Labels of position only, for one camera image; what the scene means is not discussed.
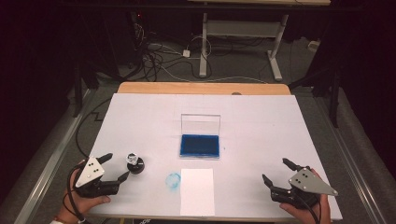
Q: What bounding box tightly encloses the blue ink pad box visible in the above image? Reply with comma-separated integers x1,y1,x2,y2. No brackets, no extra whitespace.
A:
178,113,222,161

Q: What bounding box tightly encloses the bundle of black cables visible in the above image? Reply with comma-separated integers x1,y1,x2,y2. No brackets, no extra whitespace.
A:
130,26,201,83

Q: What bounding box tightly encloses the white paper sheet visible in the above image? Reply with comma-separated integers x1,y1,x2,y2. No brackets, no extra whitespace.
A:
179,168,217,217

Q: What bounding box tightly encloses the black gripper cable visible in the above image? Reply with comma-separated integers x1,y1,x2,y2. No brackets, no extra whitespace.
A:
65,164,87,224

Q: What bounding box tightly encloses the person's right hand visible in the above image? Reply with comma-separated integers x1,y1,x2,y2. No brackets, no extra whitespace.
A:
279,194,332,224

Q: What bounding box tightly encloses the black stamp with clear knob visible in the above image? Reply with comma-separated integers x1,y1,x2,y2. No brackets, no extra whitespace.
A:
125,152,146,175

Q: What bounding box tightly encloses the white metal desk frame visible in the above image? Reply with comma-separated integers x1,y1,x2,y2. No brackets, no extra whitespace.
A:
198,12,290,82

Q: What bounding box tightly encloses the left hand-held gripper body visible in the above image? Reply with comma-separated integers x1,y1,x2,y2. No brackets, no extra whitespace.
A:
74,156,120,199

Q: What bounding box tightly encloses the white table cover board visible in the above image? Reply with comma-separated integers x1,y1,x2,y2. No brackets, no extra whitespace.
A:
86,92,344,222

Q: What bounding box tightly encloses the white floor cable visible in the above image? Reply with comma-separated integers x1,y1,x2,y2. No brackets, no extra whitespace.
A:
154,65,269,85

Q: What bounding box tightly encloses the person's left hand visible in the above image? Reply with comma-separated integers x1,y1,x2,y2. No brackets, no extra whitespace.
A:
61,160,112,220

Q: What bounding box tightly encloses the black floor cable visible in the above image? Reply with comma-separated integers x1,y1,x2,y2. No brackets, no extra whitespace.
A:
75,97,113,159

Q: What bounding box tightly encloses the black metal stand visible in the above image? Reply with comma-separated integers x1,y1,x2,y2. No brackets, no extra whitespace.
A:
329,70,341,129
72,60,86,119

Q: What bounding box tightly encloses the aluminium floor rail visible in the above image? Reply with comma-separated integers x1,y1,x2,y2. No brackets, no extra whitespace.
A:
12,89,95,224
313,95,388,224

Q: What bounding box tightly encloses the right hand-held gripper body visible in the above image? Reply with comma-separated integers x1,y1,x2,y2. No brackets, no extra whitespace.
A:
270,167,339,210

